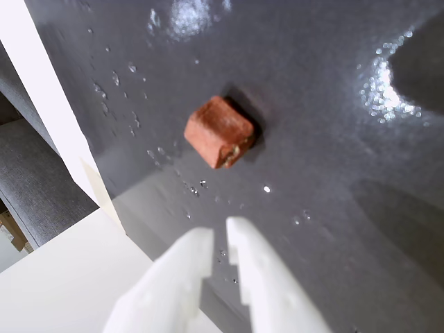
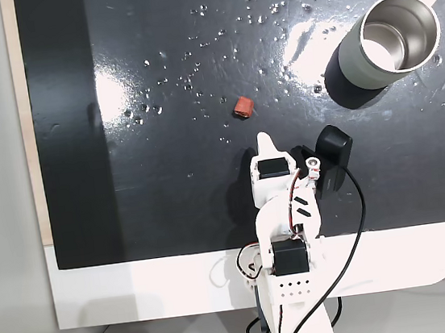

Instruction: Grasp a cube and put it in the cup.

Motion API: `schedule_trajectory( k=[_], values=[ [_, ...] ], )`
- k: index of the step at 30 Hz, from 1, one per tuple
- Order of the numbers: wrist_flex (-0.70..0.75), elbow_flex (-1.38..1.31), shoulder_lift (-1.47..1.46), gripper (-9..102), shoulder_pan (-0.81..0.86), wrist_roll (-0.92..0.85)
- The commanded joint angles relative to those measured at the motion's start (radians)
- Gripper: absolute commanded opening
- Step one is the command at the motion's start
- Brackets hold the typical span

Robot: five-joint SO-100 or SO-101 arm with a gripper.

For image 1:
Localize small red cube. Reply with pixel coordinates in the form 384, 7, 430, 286
183, 95, 255, 170

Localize dark grey table mat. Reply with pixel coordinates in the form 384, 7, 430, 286
24, 0, 444, 333

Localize brown cardboard box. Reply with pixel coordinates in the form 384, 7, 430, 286
0, 210, 35, 253

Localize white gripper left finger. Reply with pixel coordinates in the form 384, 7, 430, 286
102, 226, 214, 333

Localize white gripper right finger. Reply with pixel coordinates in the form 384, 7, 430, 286
225, 216, 331, 333

